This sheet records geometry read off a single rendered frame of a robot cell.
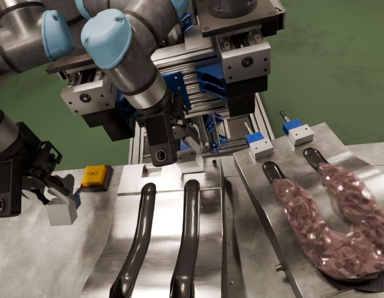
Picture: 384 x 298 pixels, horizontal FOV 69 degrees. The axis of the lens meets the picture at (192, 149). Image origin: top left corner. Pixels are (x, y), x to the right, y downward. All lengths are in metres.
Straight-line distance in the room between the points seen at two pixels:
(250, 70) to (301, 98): 1.33
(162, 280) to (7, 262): 0.50
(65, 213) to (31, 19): 0.40
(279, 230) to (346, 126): 1.49
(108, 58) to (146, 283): 0.39
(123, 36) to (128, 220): 0.42
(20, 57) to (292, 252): 0.60
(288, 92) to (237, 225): 1.63
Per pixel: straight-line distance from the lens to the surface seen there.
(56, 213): 0.72
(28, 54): 0.57
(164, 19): 0.48
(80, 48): 0.98
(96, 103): 0.93
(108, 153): 2.14
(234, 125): 1.71
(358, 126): 2.05
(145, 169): 0.77
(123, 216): 0.70
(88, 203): 0.88
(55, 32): 0.55
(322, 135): 0.80
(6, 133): 0.56
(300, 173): 0.71
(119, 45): 0.43
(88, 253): 0.80
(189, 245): 0.62
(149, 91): 0.48
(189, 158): 0.65
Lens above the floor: 1.45
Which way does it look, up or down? 49 degrees down
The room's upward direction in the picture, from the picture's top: 18 degrees counter-clockwise
